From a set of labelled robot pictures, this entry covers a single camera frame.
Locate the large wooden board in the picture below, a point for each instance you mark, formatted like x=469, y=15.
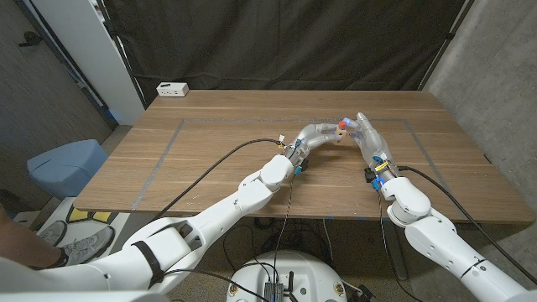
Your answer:
x=210, y=120

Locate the bare person leg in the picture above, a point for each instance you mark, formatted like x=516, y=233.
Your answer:
x=21, y=247

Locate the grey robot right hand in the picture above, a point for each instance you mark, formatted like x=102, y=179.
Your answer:
x=371, y=142

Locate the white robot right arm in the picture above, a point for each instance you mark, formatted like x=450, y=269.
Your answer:
x=440, y=235

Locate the light blue stool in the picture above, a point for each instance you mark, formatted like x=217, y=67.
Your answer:
x=67, y=168

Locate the wooden block with holes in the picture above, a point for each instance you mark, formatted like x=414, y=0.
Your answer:
x=340, y=134

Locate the black backdrop stand pole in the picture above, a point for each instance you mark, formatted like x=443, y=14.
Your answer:
x=444, y=42
x=121, y=54

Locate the black backdrop curtain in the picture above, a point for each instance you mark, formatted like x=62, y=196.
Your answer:
x=285, y=42

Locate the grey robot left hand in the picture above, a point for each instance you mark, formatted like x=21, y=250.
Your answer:
x=312, y=136

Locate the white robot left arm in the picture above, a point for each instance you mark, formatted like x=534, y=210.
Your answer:
x=210, y=218

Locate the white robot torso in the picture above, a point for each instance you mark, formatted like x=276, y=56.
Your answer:
x=289, y=268

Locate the grey box on torso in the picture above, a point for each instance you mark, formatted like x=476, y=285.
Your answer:
x=272, y=292

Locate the person's leg and shoe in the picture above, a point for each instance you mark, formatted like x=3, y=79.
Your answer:
x=121, y=222

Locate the white power strip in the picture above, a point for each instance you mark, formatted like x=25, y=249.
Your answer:
x=172, y=89

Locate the grey table leg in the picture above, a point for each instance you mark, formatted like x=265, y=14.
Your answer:
x=396, y=256

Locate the grey sneaker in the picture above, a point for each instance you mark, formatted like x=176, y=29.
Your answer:
x=52, y=232
x=88, y=247

